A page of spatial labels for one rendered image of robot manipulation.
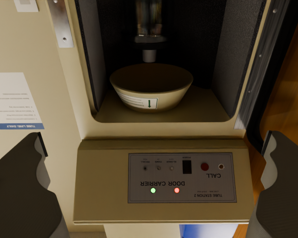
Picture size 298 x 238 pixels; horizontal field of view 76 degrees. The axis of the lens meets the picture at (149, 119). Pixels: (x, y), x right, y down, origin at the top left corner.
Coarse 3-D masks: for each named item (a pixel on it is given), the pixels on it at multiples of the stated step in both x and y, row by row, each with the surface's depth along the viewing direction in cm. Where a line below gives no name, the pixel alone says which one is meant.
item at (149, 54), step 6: (168, 42) 35; (138, 48) 35; (144, 48) 34; (150, 48) 34; (156, 48) 34; (162, 48) 35; (144, 54) 38; (150, 54) 37; (156, 54) 38; (144, 60) 38; (150, 60) 38
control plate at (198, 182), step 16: (128, 160) 35; (144, 160) 35; (160, 160) 35; (176, 160) 35; (192, 160) 35; (208, 160) 35; (224, 160) 35; (128, 176) 34; (144, 176) 34; (160, 176) 34; (176, 176) 34; (192, 176) 34; (208, 176) 34; (224, 176) 34; (128, 192) 34; (144, 192) 34; (160, 192) 34; (192, 192) 34; (208, 192) 34; (224, 192) 34
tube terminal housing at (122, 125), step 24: (72, 0) 27; (72, 24) 26; (72, 48) 28; (72, 72) 30; (72, 96) 32; (192, 96) 44; (240, 96) 33; (96, 120) 35; (120, 120) 36; (144, 120) 36; (168, 120) 36; (192, 120) 36; (216, 120) 36
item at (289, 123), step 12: (288, 48) 24; (288, 60) 24; (288, 72) 25; (276, 84) 27; (288, 84) 25; (276, 96) 27; (288, 96) 25; (276, 108) 27; (288, 108) 25; (264, 120) 30; (276, 120) 27; (288, 120) 25; (264, 132) 30; (288, 132) 25
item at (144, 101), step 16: (144, 64) 48; (160, 64) 48; (112, 80) 39; (128, 80) 46; (144, 80) 48; (160, 80) 48; (176, 80) 45; (192, 80) 38; (128, 96) 36; (144, 96) 34; (160, 96) 34; (176, 96) 36
